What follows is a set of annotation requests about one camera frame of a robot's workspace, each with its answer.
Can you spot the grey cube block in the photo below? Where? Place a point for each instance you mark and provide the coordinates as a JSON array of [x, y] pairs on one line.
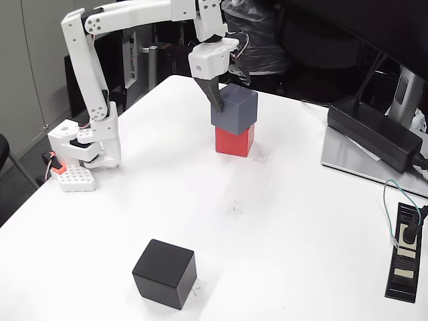
[[240, 113]]

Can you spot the black cube block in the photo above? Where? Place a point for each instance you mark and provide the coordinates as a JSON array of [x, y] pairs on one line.
[[164, 274]]

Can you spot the black desktop case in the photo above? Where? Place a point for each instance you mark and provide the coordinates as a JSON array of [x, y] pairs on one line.
[[174, 57]]

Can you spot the plastic wrapped bin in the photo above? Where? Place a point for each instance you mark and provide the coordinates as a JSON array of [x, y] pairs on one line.
[[264, 40]]

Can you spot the red cube block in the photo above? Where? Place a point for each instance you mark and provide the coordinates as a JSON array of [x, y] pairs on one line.
[[230, 143]]

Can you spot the grey computer tower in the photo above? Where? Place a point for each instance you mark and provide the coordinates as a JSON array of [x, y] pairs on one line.
[[132, 60]]

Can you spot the clear tape with X mark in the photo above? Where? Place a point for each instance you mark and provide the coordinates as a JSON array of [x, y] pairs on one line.
[[200, 288], [235, 209], [262, 156]]

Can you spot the silver monitor stand base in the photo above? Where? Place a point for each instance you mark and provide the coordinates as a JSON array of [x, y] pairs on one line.
[[341, 154]]

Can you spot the black monitor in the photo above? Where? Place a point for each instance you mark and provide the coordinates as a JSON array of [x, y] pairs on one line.
[[361, 20]]

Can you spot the black power adapter brick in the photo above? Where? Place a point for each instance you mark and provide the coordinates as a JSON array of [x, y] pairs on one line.
[[371, 132]]

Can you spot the white paper sheet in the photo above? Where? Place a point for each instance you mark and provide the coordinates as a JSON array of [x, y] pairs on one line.
[[362, 148]]

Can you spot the white perforated clamp block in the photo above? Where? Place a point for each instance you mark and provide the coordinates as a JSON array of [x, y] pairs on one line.
[[77, 179]]

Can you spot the silver monitor stand neck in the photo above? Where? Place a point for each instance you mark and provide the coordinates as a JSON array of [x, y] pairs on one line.
[[409, 93]]

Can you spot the black chair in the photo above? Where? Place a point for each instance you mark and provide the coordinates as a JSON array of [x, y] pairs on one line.
[[3, 150]]

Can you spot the black power plug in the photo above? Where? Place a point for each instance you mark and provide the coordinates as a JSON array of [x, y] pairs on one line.
[[409, 232]]

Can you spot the black table outlet strip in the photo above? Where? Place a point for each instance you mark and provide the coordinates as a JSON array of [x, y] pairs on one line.
[[403, 267]]

